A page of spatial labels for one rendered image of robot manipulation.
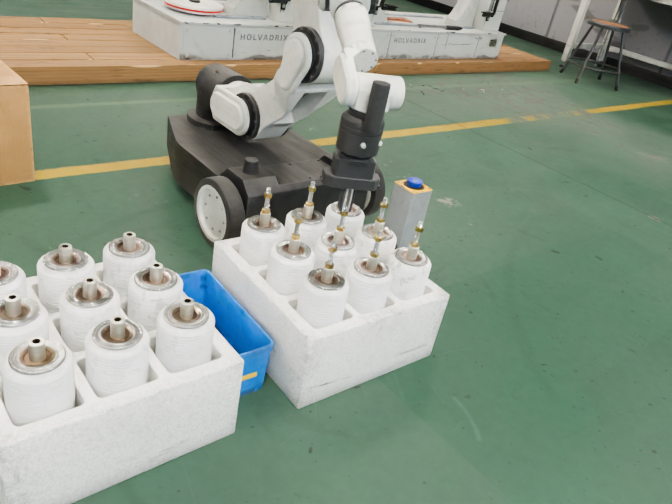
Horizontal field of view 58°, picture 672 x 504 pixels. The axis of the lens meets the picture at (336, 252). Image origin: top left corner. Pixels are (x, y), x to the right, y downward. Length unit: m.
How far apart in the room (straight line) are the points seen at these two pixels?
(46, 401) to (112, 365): 0.10
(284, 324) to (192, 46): 2.23
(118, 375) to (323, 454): 0.42
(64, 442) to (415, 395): 0.72
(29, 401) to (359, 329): 0.60
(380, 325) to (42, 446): 0.66
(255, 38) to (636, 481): 2.74
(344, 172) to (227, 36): 2.17
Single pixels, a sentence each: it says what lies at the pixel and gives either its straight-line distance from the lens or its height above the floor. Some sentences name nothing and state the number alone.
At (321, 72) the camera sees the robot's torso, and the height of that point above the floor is 0.51.
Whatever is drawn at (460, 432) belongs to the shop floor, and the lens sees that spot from 1.34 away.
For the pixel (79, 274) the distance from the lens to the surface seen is 1.17.
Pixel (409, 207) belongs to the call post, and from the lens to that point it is 1.53.
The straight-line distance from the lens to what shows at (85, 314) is 1.08.
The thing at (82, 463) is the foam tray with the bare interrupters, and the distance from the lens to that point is 1.07.
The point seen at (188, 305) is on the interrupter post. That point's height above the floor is 0.28.
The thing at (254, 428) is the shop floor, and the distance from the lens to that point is 1.23.
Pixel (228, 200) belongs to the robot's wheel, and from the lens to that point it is 1.63.
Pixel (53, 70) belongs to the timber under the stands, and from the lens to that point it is 2.95.
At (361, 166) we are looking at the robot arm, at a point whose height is 0.44.
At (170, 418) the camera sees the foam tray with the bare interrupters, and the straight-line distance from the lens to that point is 1.09.
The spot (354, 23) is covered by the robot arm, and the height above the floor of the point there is 0.69.
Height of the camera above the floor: 0.89
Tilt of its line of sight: 30 degrees down
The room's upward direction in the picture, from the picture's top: 12 degrees clockwise
